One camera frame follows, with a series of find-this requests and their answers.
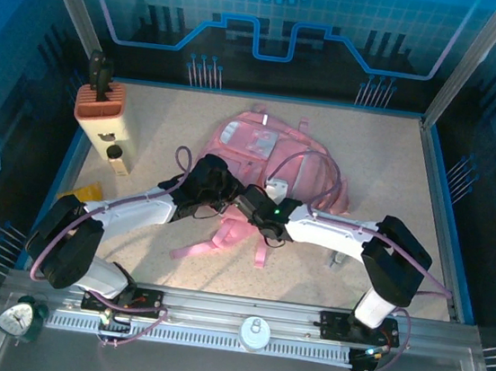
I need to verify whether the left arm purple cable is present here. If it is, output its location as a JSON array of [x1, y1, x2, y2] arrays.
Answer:
[[20, 128, 195, 358]]

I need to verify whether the white slotted cable duct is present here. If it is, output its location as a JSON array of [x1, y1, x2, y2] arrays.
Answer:
[[44, 307, 354, 367]]

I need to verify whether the green alarm clock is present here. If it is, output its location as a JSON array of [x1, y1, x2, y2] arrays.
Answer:
[[0, 290, 52, 347]]

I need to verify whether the pink student backpack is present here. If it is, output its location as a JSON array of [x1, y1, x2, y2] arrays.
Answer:
[[169, 94, 361, 280]]

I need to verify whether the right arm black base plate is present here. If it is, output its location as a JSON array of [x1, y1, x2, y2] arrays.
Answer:
[[317, 309, 403, 349]]

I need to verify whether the cream and terracotta knife block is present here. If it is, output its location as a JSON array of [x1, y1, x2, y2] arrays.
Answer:
[[68, 78, 144, 167]]

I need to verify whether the yellow snack bag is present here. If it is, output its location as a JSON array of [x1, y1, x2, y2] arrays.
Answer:
[[56, 176, 105, 206]]

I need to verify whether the small bottle with black cap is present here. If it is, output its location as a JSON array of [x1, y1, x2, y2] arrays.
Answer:
[[102, 143, 134, 177]]

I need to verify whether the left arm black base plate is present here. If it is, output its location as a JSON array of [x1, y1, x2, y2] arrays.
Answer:
[[80, 280, 165, 321]]

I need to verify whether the aluminium mounting rail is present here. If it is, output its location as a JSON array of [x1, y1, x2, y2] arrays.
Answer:
[[4, 267, 483, 364]]

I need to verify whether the silver tin can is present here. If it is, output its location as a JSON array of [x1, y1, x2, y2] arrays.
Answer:
[[236, 314, 273, 356]]

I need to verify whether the black knife handle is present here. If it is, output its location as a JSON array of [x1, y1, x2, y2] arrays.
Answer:
[[86, 49, 107, 87], [93, 59, 117, 104]]

